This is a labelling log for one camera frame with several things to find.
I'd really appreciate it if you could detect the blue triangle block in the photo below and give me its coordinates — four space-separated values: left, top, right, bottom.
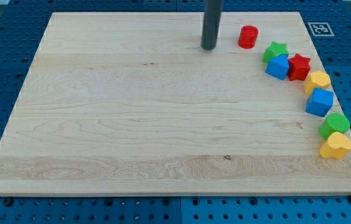
265 54 289 80

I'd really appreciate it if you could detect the green star block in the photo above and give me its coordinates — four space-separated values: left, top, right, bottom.
262 41 289 63

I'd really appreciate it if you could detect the red star block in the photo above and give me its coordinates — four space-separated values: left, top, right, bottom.
288 54 311 81

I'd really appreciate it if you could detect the light wooden board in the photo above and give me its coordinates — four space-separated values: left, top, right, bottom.
0 12 351 197

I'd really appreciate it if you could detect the red cylinder block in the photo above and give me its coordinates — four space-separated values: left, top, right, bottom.
238 25 259 49

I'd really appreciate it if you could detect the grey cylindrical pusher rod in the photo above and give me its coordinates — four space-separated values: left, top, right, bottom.
200 0 224 50

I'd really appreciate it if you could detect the blue cube block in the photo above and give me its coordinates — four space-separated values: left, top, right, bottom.
306 88 334 117

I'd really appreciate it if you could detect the yellow hexagon block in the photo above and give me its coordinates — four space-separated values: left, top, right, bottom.
303 70 331 95

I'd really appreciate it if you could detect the green cylinder block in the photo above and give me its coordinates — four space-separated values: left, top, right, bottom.
319 113 350 139

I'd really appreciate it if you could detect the white fiducial marker tag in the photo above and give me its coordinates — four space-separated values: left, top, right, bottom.
308 22 334 37

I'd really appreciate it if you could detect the yellow heart block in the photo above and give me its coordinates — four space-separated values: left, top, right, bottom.
319 132 351 159

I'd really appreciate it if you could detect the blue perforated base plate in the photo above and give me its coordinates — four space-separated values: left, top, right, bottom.
0 1 351 223

